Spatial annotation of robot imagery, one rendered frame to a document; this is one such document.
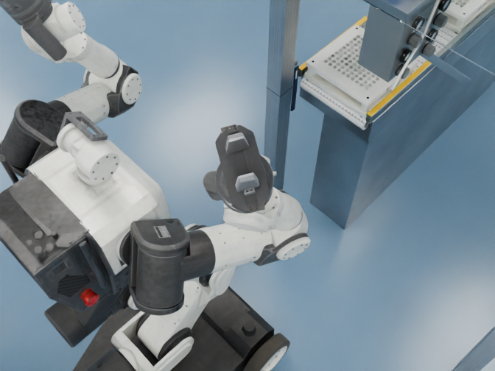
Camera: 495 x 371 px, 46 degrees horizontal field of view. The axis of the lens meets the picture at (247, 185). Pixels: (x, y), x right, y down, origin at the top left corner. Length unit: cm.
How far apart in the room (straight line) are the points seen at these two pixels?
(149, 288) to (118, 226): 13
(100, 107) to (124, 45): 187
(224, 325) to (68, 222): 109
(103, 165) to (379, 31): 79
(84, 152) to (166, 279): 27
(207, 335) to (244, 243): 101
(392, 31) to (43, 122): 84
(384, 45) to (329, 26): 184
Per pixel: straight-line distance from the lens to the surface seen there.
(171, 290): 109
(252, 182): 74
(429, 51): 168
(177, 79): 306
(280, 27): 168
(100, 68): 143
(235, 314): 212
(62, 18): 128
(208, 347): 211
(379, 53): 157
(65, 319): 147
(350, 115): 181
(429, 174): 278
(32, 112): 130
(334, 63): 183
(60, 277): 116
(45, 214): 116
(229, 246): 113
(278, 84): 183
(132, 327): 202
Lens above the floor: 216
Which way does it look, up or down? 56 degrees down
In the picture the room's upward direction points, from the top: straight up
